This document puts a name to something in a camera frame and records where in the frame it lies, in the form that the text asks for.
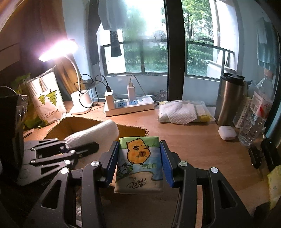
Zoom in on white towel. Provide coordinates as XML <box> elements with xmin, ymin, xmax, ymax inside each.
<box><xmin>64</xmin><ymin>120</ymin><xmax>119</xmax><ymax>149</ymax></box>

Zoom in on capybara tissue pack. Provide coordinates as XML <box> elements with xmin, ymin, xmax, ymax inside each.
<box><xmin>114</xmin><ymin>136</ymin><xmax>164</xmax><ymax>194</ymax></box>

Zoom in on paper cup package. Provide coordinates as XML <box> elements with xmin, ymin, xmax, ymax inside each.
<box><xmin>27</xmin><ymin>67</ymin><xmax>67</xmax><ymax>126</ymax></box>

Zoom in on yellow green tissue pack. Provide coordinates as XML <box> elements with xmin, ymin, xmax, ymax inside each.
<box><xmin>267</xmin><ymin>165</ymin><xmax>281</xmax><ymax>210</ymax></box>

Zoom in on white power strip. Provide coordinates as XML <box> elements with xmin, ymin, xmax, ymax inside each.
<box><xmin>104</xmin><ymin>95</ymin><xmax>154</xmax><ymax>117</ymax></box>

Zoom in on black keys on table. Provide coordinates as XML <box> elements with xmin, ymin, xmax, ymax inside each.
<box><xmin>248</xmin><ymin>135</ymin><xmax>280</xmax><ymax>181</ymax></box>

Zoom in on white desk lamp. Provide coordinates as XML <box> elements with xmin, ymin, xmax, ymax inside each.
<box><xmin>39</xmin><ymin>39</ymin><xmax>93</xmax><ymax>115</ymax></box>

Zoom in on white earbuds case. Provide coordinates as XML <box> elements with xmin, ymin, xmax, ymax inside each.
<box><xmin>218</xmin><ymin>125</ymin><xmax>237</xmax><ymax>141</ymax></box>

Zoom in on clear water bottle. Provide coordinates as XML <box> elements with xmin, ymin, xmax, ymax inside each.
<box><xmin>239</xmin><ymin>69</ymin><xmax>274</xmax><ymax>147</ymax></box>

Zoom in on white perforated holder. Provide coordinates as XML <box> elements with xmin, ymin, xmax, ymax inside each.
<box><xmin>232</xmin><ymin>96</ymin><xmax>251</xmax><ymax>129</ymax></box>

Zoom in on pack of white wipes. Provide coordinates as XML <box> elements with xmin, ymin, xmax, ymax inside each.
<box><xmin>158</xmin><ymin>100</ymin><xmax>215</xmax><ymax>125</ymax></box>

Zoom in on stainless steel tumbler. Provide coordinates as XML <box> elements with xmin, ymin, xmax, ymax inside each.
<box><xmin>214</xmin><ymin>73</ymin><xmax>244</xmax><ymax>126</ymax></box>

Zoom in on white charger with black cable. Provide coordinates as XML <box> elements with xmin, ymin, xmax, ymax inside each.
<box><xmin>74</xmin><ymin>73</ymin><xmax>116</xmax><ymax>111</ymax></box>

